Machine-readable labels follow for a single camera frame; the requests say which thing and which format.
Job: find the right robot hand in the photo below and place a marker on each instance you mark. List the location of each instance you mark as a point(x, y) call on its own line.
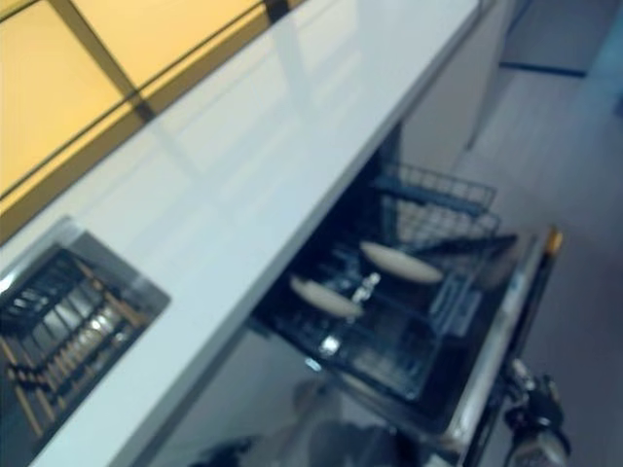
point(540, 404)

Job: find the stainless steel sink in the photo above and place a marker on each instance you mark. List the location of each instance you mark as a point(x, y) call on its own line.
point(151, 297)

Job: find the black sink drain rack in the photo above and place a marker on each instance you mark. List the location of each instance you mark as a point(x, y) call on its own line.
point(63, 340)

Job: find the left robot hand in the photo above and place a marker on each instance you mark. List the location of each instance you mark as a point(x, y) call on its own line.
point(224, 452)

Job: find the cream round plate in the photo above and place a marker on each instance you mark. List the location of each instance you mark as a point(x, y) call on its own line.
point(326, 299)
point(404, 265)

